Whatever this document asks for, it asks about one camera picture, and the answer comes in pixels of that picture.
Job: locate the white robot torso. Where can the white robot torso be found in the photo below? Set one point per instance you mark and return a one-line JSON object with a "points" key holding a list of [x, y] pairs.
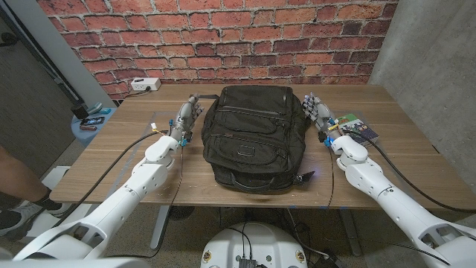
{"points": [[253, 245]]}

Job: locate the black backpack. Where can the black backpack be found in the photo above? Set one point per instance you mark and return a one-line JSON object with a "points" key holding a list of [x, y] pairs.
{"points": [[253, 130]]}

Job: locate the teal plastic tool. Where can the teal plastic tool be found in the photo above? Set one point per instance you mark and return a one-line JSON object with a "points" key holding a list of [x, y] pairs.
{"points": [[96, 108]]}

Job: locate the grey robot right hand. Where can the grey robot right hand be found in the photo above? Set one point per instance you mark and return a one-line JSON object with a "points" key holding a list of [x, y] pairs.
{"points": [[321, 113]]}

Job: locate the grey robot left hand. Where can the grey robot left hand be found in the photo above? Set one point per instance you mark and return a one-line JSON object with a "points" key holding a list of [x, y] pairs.
{"points": [[184, 117]]}

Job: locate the green purple card game box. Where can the green purple card game box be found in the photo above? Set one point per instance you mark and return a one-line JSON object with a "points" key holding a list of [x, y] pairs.
{"points": [[359, 128]]}

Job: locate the grey metal table leg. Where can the grey metal table leg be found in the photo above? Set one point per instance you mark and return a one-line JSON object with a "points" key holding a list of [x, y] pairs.
{"points": [[160, 227], [349, 231]]}

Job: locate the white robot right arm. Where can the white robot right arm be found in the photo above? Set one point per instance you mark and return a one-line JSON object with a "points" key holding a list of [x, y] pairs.
{"points": [[375, 182]]}

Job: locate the white power strip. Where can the white power strip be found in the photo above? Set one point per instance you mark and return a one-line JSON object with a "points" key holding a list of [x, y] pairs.
{"points": [[145, 84]]}

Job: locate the black smartphone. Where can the black smartphone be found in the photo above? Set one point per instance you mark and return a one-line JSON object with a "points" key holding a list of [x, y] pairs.
{"points": [[92, 121]]}

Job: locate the person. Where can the person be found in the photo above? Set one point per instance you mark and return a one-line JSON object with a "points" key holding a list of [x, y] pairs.
{"points": [[18, 178]]}

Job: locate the blue round stool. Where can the blue round stool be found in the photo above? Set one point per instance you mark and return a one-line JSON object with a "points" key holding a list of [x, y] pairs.
{"points": [[87, 136]]}

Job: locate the black floor fan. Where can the black floor fan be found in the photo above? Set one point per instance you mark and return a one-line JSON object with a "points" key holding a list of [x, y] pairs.
{"points": [[181, 213]]}

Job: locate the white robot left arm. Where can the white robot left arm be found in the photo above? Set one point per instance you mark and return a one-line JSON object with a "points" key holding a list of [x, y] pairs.
{"points": [[145, 178]]}

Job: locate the red brick printed backdrop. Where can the red brick printed backdrop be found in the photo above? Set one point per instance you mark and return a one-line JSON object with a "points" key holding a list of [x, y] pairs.
{"points": [[223, 37]]}

